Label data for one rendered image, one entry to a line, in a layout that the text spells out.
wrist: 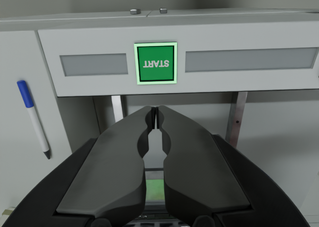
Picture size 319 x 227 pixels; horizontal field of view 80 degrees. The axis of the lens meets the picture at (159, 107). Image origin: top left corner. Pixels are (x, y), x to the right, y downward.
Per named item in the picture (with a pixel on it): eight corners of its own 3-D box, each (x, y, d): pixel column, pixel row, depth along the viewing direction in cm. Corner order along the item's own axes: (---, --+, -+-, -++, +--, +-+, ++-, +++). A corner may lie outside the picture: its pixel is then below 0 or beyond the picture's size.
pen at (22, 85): (50, 160, 32) (22, 82, 26) (44, 160, 32) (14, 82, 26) (53, 156, 33) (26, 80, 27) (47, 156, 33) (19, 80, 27)
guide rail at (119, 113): (138, 215, 65) (137, 224, 62) (132, 215, 65) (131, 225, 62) (120, 71, 41) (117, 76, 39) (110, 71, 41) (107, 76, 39)
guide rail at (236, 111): (219, 213, 64) (221, 222, 62) (212, 213, 65) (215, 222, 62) (245, 67, 41) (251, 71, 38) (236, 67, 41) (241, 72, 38)
